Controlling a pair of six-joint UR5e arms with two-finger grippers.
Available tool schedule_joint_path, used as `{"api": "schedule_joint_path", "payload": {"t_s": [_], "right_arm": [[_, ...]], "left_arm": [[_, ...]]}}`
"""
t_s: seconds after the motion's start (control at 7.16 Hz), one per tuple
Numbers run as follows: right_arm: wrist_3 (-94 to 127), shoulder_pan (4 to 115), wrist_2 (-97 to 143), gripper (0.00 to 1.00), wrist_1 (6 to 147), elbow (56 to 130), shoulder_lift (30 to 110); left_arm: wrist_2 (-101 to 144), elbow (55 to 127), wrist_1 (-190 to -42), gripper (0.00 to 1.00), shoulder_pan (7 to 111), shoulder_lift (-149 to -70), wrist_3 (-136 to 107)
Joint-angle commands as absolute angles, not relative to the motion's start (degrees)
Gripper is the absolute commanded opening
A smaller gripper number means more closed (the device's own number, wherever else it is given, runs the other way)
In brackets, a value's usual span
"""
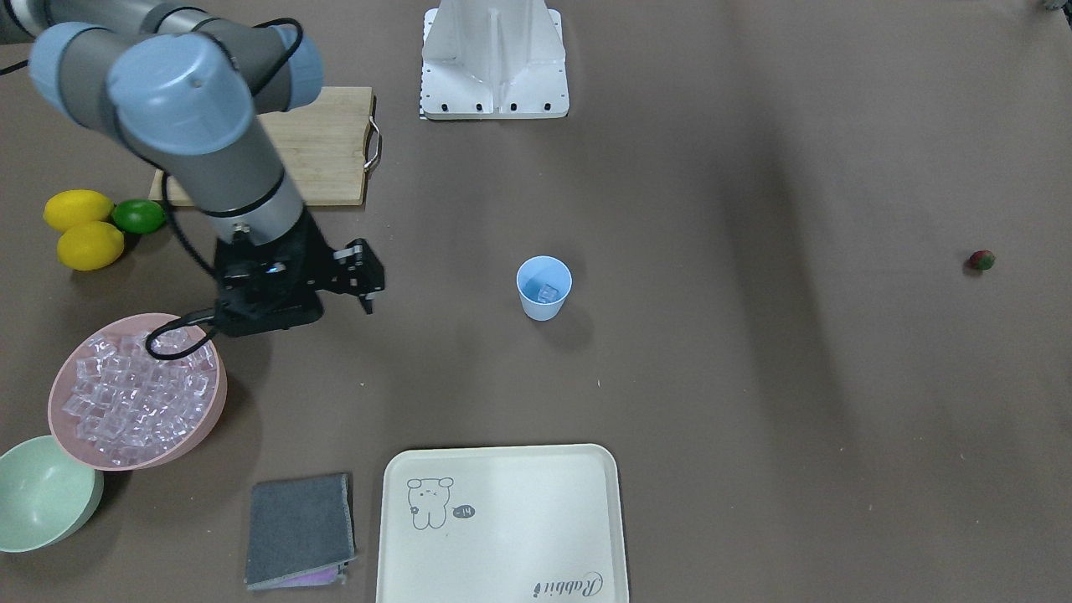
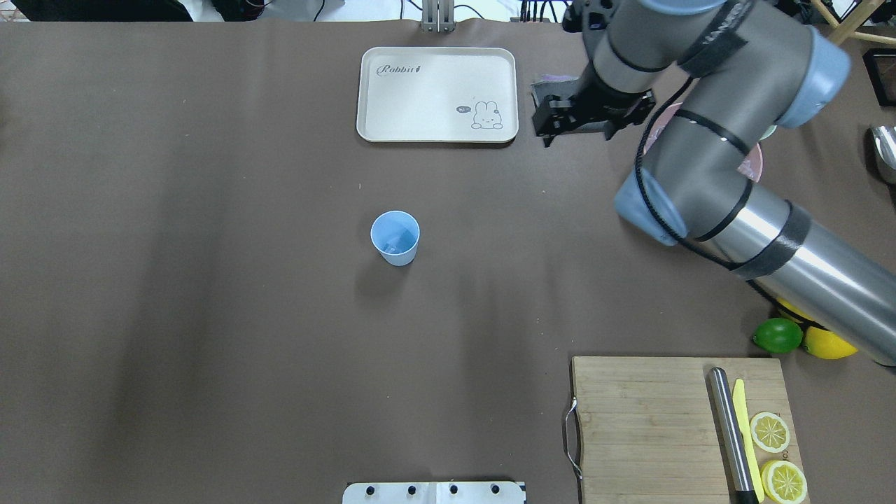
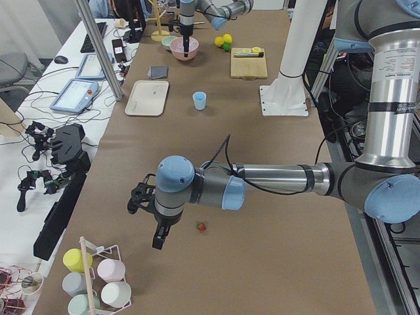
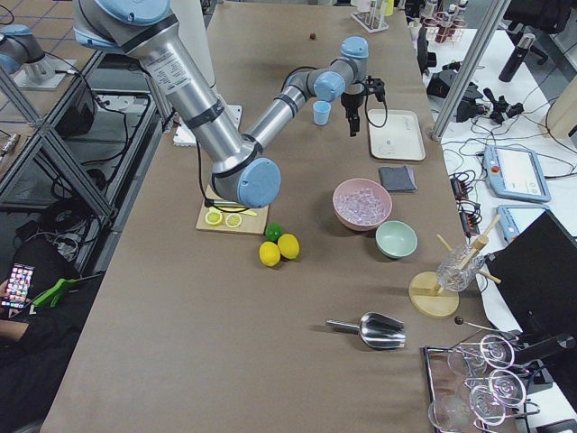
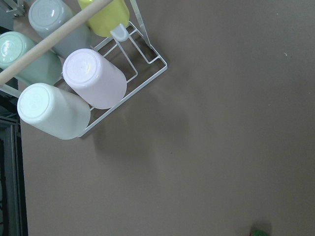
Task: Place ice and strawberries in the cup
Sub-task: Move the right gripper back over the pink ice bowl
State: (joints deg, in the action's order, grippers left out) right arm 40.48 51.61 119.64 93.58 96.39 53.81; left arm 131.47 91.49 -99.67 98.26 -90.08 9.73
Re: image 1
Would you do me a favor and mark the pink bowl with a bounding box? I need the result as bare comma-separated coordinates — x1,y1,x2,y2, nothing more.
47,312,228,472

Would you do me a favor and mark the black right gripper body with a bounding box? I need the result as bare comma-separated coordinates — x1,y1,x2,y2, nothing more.
215,209,386,338

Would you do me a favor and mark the cream rabbit tray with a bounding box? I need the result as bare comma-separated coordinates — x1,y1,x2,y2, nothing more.
375,443,631,602

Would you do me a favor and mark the yellow lemon far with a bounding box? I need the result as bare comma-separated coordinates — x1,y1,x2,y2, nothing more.
42,188,114,233

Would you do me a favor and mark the ice cube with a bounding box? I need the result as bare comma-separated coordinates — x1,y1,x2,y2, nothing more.
536,283,559,304

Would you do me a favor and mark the grey folded cloth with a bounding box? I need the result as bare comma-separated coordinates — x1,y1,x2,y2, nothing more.
245,472,356,591

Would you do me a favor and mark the green lime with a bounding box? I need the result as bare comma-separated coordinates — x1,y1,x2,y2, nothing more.
111,198,166,235

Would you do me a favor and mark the mint green bowl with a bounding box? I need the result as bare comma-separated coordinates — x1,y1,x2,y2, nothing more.
1,435,104,554

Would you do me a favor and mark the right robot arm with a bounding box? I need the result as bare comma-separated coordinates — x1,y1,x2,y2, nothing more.
3,1,385,337

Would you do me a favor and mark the pile of clear ice cubes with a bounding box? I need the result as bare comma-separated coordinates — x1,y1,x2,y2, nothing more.
62,327,217,466

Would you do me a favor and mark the yellow lemon near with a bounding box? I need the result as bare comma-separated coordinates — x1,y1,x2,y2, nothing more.
56,221,126,271

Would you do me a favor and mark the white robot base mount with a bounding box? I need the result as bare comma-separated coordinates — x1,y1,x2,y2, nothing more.
419,1,570,120

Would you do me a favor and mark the wooden cutting board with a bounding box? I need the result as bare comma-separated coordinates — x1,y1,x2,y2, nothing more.
148,86,384,207

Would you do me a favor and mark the red strawberry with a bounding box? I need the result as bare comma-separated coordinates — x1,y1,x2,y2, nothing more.
966,250,996,271

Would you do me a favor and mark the yellow lemon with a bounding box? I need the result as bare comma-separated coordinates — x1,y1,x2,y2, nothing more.
56,221,126,271
42,188,114,233

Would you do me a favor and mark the light blue plastic cup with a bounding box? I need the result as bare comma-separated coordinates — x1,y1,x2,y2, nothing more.
513,255,574,322

